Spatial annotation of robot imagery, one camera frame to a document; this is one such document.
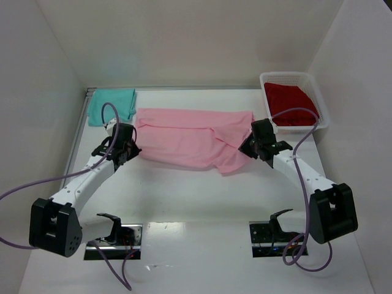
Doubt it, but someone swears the red t shirt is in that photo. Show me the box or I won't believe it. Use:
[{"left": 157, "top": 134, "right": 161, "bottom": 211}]
[{"left": 264, "top": 83, "right": 319, "bottom": 127}]

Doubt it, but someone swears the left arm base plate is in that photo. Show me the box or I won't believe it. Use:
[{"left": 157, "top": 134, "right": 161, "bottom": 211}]
[{"left": 94, "top": 224, "right": 143, "bottom": 260}]

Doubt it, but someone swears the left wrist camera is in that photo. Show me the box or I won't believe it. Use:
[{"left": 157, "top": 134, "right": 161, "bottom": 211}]
[{"left": 104, "top": 118, "right": 117, "bottom": 135}]

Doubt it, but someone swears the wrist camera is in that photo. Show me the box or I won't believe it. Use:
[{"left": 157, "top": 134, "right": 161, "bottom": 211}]
[
  {"left": 104, "top": 118, "right": 117, "bottom": 135},
  {"left": 270, "top": 120, "right": 279, "bottom": 135}
]

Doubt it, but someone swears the white plastic basket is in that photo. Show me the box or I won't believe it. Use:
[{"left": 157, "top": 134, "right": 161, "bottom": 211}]
[{"left": 260, "top": 72, "right": 330, "bottom": 134}]

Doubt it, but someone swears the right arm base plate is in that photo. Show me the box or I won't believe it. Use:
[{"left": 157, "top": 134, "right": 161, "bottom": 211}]
[{"left": 249, "top": 222, "right": 298, "bottom": 258}]

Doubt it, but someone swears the teal folded t shirt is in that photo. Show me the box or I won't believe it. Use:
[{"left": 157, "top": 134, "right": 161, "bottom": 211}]
[{"left": 87, "top": 88, "right": 137, "bottom": 127}]

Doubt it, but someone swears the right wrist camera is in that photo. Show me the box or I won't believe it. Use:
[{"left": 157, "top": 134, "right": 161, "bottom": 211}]
[{"left": 270, "top": 120, "right": 279, "bottom": 135}]

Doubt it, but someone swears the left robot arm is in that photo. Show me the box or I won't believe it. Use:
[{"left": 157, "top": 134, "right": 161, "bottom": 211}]
[{"left": 29, "top": 123, "right": 141, "bottom": 257}]

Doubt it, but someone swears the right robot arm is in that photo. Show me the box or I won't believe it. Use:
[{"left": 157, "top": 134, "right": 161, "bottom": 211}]
[{"left": 239, "top": 119, "right": 358, "bottom": 244}]

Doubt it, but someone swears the pink t shirt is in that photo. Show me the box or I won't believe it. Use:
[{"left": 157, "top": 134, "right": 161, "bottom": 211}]
[{"left": 135, "top": 108, "right": 254, "bottom": 175}]

